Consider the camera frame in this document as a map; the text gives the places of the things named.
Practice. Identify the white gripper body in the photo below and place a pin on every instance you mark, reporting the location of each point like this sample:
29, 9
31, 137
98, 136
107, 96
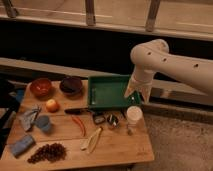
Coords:
141, 80

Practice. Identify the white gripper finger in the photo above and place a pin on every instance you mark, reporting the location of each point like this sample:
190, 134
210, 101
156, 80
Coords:
129, 91
145, 95

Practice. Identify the dark grape bunch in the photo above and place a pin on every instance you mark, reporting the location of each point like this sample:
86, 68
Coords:
50, 152

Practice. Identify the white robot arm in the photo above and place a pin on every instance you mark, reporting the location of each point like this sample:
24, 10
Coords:
153, 56

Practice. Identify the white plastic cup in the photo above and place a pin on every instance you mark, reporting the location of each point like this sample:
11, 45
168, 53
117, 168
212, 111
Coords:
134, 114

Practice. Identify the metal cup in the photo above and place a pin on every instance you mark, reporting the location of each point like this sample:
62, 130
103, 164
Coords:
43, 123

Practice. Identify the green plastic tray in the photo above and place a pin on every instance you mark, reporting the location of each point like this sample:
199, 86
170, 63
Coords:
107, 92

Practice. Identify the shiny wrapped object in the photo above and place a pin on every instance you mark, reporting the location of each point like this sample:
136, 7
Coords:
112, 121

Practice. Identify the dark brown bowl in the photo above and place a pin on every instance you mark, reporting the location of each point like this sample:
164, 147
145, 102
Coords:
71, 85

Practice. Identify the red chili pepper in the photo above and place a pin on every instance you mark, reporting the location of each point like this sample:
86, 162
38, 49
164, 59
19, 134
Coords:
78, 121

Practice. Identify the yellow banana peel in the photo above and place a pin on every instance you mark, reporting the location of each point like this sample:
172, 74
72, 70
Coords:
90, 143

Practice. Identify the orange apple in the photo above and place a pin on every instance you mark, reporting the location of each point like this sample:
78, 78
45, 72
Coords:
52, 105

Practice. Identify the red bowl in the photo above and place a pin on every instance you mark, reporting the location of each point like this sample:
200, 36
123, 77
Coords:
41, 87

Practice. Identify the grey cloth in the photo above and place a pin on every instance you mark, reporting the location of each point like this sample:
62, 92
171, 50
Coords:
28, 117

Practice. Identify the blue sponge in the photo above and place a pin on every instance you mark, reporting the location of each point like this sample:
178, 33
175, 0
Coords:
22, 145

